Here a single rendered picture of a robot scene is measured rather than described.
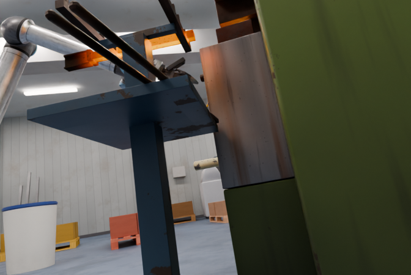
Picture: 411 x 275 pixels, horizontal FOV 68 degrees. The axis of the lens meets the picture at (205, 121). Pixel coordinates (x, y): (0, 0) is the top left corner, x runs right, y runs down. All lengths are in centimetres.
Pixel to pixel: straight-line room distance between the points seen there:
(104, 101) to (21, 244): 379
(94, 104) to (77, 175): 927
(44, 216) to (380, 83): 401
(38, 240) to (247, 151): 362
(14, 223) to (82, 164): 573
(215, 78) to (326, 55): 40
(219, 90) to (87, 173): 896
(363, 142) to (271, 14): 32
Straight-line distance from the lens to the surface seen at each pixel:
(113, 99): 55
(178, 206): 830
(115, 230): 478
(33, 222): 424
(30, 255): 427
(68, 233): 655
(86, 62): 99
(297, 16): 69
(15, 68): 172
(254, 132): 88
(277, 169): 86
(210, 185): 822
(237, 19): 119
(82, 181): 976
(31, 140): 1036
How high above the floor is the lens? 44
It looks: 15 degrees up
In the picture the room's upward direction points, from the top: 9 degrees counter-clockwise
